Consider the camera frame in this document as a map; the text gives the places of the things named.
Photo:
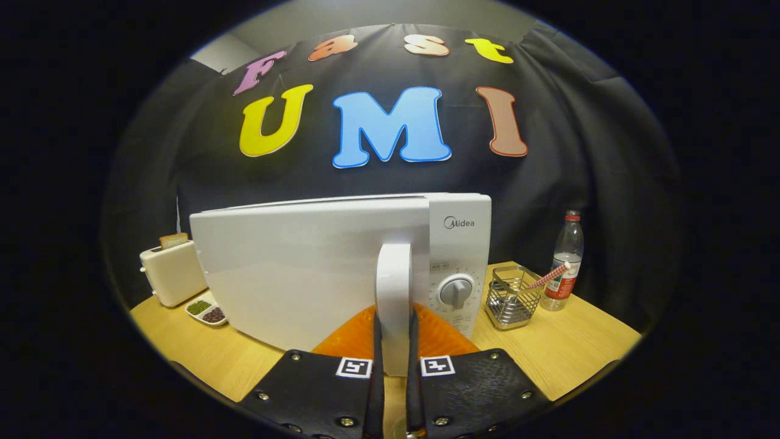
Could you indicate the clear plastic water bottle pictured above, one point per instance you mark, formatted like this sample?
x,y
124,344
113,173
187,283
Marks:
x,y
570,244

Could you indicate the red white striped straw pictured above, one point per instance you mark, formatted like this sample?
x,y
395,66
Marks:
x,y
551,275

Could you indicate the white toaster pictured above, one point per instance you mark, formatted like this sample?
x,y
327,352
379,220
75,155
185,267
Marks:
x,y
173,274

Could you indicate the white divided bean dish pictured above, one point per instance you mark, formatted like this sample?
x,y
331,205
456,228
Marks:
x,y
207,312

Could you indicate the white microwave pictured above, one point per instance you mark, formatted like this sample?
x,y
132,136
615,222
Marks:
x,y
292,274

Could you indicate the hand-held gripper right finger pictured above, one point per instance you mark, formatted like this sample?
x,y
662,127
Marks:
x,y
475,396

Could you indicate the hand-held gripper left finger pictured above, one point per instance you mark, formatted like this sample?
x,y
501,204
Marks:
x,y
317,396

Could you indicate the toast slice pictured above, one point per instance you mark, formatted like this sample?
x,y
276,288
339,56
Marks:
x,y
174,240

